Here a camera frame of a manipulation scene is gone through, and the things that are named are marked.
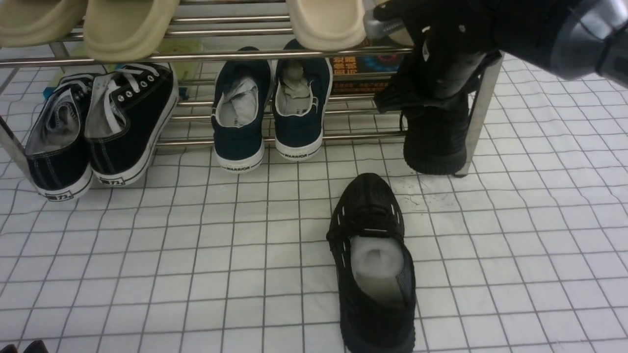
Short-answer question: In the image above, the black knit sneaker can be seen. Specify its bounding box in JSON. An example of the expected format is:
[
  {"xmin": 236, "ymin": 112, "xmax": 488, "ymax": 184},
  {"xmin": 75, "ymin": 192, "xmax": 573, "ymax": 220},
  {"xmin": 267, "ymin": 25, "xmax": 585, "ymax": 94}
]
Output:
[
  {"xmin": 402, "ymin": 93, "xmax": 471, "ymax": 175},
  {"xmin": 327, "ymin": 173, "xmax": 417, "ymax": 353}
]

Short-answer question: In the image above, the dark object bottom left corner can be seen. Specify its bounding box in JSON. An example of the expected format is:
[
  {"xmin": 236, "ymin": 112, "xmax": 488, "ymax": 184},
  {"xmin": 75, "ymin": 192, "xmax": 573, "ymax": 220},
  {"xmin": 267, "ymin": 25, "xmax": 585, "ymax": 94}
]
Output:
[{"xmin": 0, "ymin": 340, "xmax": 49, "ymax": 353}]

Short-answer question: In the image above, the olive green slipper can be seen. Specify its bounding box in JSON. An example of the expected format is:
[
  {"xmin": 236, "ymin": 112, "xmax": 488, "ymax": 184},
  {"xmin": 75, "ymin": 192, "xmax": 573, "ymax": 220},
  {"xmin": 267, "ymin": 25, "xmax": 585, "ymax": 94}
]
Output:
[
  {"xmin": 83, "ymin": 0, "xmax": 180, "ymax": 62},
  {"xmin": 0, "ymin": 0, "xmax": 88, "ymax": 48}
]

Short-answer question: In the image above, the beige slipper left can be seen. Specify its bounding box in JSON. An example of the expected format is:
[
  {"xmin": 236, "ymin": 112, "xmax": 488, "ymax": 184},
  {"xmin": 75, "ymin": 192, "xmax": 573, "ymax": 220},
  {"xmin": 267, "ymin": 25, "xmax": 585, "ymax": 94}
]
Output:
[{"xmin": 286, "ymin": 0, "xmax": 366, "ymax": 51}]

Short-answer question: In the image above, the olive green slipper far left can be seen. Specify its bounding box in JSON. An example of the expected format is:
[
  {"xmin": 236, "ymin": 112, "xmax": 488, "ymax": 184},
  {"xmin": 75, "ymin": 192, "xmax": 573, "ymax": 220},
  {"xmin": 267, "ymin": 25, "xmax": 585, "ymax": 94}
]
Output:
[{"xmin": 0, "ymin": 0, "xmax": 88, "ymax": 48}]

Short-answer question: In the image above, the blue object behind rack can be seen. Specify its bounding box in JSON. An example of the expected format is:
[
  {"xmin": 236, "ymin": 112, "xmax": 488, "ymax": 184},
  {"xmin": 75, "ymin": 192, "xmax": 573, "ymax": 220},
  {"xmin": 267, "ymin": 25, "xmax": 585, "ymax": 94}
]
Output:
[{"xmin": 43, "ymin": 87, "xmax": 63, "ymax": 100}]

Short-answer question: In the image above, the black canvas sneaker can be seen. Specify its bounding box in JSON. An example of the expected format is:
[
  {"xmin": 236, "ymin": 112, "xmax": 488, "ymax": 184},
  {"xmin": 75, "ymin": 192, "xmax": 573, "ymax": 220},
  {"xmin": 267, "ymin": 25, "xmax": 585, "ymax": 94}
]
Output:
[
  {"xmin": 83, "ymin": 62, "xmax": 179, "ymax": 187},
  {"xmin": 25, "ymin": 73, "xmax": 98, "ymax": 202}
]

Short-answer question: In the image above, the beige slipper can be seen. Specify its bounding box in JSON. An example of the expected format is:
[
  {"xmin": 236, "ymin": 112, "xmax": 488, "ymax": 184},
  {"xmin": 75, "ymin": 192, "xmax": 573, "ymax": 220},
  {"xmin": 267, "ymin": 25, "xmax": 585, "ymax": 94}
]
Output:
[
  {"xmin": 363, "ymin": 0, "xmax": 414, "ymax": 47},
  {"xmin": 286, "ymin": 0, "xmax": 366, "ymax": 51}
]

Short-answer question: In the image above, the beige slipper right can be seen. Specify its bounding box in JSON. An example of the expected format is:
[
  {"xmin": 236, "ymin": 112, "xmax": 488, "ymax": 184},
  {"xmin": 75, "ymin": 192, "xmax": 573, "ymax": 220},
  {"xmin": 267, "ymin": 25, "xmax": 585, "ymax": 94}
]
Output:
[{"xmin": 363, "ymin": 0, "xmax": 414, "ymax": 47}]

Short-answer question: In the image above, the navy sneaker right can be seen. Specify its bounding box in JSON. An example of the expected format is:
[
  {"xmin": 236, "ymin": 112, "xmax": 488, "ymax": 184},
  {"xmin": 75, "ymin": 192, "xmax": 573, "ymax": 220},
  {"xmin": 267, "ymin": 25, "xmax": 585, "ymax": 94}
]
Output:
[{"xmin": 271, "ymin": 57, "xmax": 333, "ymax": 161}]

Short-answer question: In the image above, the navy sneaker left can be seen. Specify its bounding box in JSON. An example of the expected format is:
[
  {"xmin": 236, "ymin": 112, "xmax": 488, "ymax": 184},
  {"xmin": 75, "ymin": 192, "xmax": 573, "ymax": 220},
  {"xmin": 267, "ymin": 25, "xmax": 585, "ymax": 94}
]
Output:
[{"xmin": 211, "ymin": 59, "xmax": 274, "ymax": 174}]

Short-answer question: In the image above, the navy sneaker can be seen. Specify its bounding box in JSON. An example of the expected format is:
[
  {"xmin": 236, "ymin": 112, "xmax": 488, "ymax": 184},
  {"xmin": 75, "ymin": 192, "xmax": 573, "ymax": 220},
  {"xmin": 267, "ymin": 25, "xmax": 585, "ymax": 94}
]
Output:
[
  {"xmin": 271, "ymin": 57, "xmax": 333, "ymax": 161},
  {"xmin": 211, "ymin": 59, "xmax": 274, "ymax": 174}
]

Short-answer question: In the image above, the black canvas sneaker left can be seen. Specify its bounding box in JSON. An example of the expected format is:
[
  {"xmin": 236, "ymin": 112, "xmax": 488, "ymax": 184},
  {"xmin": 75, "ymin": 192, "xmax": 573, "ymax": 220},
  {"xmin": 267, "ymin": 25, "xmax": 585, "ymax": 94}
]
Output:
[{"xmin": 25, "ymin": 73, "xmax": 98, "ymax": 202}]

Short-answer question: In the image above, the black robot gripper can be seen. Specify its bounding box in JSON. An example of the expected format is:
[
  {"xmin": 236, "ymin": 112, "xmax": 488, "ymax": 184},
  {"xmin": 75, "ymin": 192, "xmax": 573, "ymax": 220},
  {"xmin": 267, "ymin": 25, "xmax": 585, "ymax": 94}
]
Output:
[{"xmin": 374, "ymin": 0, "xmax": 521, "ymax": 114}]

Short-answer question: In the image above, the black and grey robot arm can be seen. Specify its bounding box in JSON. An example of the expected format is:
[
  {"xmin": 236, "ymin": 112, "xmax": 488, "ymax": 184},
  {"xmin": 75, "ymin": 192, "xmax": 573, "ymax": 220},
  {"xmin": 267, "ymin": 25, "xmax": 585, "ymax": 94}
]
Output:
[{"xmin": 363, "ymin": 0, "xmax": 628, "ymax": 113}]

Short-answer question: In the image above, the black canvas sneaker right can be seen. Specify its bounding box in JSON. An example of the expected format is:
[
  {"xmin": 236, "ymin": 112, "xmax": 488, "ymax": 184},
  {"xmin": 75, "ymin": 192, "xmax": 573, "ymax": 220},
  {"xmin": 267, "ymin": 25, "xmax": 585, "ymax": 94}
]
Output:
[{"xmin": 83, "ymin": 62, "xmax": 179, "ymax": 187}]

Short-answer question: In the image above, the black box with orange print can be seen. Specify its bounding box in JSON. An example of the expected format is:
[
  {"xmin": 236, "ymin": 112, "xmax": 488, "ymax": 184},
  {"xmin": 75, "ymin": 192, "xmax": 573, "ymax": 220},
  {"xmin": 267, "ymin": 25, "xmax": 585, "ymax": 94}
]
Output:
[{"xmin": 329, "ymin": 37, "xmax": 411, "ymax": 96}]

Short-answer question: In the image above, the silver metal shoe rack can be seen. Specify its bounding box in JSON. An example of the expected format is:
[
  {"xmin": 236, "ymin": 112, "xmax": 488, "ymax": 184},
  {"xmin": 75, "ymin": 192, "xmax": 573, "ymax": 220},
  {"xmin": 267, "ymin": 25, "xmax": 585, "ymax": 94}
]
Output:
[{"xmin": 1, "ymin": 0, "xmax": 504, "ymax": 179}]

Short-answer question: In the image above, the white grid floor cloth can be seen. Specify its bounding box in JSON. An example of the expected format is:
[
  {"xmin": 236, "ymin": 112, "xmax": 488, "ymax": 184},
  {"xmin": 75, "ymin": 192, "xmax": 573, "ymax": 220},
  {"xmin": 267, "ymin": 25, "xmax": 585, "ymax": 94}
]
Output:
[{"xmin": 0, "ymin": 57, "xmax": 628, "ymax": 353}]

